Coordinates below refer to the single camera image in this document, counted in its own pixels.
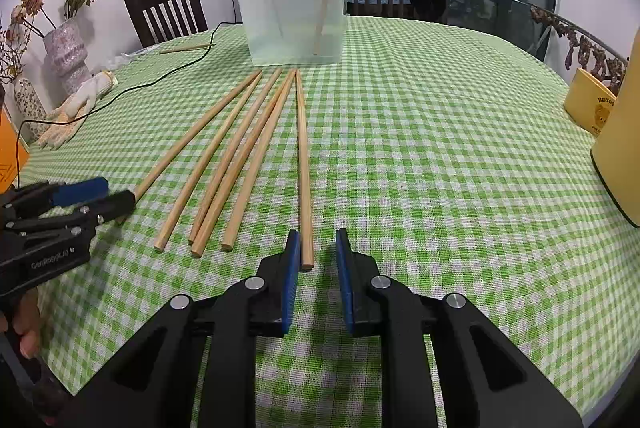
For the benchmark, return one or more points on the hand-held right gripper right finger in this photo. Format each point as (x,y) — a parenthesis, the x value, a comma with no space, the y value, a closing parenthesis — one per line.
(345,288)

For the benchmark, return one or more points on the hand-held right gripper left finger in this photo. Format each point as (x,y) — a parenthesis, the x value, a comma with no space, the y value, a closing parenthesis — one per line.
(291,288)

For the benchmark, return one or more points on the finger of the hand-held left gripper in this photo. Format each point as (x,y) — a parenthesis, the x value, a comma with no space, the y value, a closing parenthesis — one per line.
(112,205)
(80,192)

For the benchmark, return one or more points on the set of wooden chopsticks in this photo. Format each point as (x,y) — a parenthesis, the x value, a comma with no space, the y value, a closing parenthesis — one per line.
(302,168)

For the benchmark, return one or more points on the person's left hand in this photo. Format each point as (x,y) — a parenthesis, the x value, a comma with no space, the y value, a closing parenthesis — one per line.
(27,323)

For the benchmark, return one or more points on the orange box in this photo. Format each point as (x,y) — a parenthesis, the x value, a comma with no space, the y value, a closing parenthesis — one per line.
(10,158)

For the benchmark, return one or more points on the small floral ceramic vase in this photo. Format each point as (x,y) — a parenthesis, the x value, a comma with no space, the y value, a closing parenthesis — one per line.
(30,108)

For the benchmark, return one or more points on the pink textured vase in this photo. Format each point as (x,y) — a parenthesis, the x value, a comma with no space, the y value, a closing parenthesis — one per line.
(67,53)

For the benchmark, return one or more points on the white crumpled cloth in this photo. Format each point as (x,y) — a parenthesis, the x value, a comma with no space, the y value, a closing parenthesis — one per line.
(130,58)

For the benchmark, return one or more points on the dried thin branches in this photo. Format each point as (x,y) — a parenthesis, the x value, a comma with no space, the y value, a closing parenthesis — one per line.
(25,23)

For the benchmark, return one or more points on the yellow mug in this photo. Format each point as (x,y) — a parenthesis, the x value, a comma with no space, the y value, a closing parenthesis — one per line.
(590,103)

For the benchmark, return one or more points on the yellow thermos jug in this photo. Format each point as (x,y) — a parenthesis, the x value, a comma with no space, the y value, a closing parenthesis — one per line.
(625,158)

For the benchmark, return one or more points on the row of hanging dried sausages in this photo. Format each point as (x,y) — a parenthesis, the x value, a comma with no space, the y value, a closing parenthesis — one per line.
(590,53)

